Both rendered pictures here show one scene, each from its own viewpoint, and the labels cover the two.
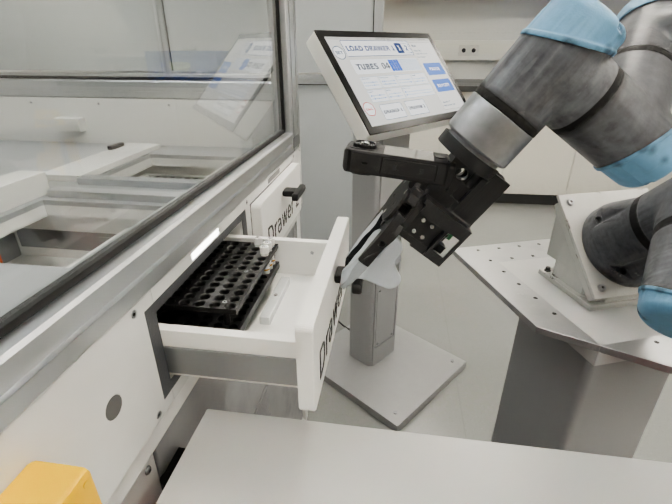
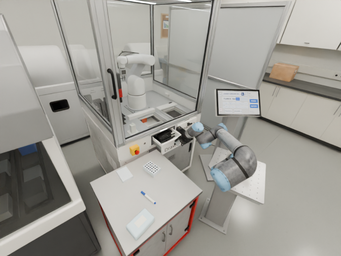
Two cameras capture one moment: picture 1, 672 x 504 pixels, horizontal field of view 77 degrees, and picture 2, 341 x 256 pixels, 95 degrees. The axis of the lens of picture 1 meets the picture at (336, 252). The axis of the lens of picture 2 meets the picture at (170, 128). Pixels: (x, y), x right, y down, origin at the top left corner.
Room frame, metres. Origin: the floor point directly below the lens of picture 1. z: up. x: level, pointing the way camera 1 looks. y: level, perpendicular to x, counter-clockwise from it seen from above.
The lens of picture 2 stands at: (-0.42, -0.66, 1.78)
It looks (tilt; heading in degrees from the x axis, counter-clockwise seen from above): 34 degrees down; 39
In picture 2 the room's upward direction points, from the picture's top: 3 degrees clockwise
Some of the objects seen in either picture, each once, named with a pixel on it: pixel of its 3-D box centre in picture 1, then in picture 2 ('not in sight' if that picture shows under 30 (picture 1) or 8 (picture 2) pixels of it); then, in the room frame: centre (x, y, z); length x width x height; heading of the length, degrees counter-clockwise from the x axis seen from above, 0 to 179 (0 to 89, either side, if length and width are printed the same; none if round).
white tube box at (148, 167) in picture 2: not in sight; (151, 168); (0.18, 0.00, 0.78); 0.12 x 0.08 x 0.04; 92
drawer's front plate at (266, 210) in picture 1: (280, 207); (186, 125); (0.80, 0.11, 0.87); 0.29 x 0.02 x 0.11; 172
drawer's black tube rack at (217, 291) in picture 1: (182, 287); (161, 133); (0.50, 0.21, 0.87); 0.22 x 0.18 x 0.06; 82
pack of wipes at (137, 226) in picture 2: not in sight; (140, 223); (-0.16, -0.26, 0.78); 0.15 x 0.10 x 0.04; 1
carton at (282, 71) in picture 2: not in sight; (283, 71); (3.80, -0.24, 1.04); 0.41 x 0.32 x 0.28; 82
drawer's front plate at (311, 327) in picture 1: (328, 295); (174, 143); (0.47, 0.01, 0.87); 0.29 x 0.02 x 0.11; 172
